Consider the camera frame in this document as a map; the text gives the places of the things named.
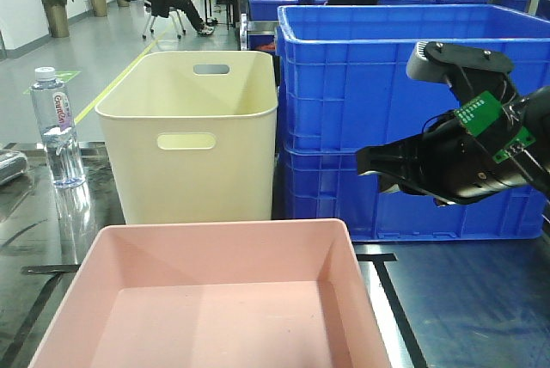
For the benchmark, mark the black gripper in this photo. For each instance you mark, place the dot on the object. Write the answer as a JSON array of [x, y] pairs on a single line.
[[452, 167]]

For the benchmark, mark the pink plastic bin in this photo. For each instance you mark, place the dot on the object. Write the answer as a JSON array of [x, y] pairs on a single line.
[[245, 294]]

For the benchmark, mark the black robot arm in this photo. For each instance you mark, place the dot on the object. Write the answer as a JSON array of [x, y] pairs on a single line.
[[533, 163]]

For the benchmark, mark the lower large blue crate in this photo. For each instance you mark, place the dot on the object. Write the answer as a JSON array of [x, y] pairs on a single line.
[[326, 185]]

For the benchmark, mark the large blue crate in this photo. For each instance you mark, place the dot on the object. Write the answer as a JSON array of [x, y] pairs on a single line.
[[344, 67], [326, 185]]

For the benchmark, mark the upper large blue crate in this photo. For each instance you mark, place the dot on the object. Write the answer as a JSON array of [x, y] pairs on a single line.
[[344, 67]]

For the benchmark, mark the green circuit board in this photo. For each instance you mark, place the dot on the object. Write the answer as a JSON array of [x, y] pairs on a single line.
[[494, 126]]

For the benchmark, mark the cream plastic basket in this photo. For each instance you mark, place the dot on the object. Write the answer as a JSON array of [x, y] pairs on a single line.
[[190, 136]]

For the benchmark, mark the clear water bottle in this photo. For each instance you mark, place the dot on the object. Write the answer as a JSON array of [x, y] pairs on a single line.
[[57, 129]]

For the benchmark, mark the grey device on table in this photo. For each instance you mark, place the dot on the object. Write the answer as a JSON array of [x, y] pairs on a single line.
[[13, 164]]

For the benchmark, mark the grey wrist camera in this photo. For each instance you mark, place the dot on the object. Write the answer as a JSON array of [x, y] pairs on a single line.
[[428, 62]]

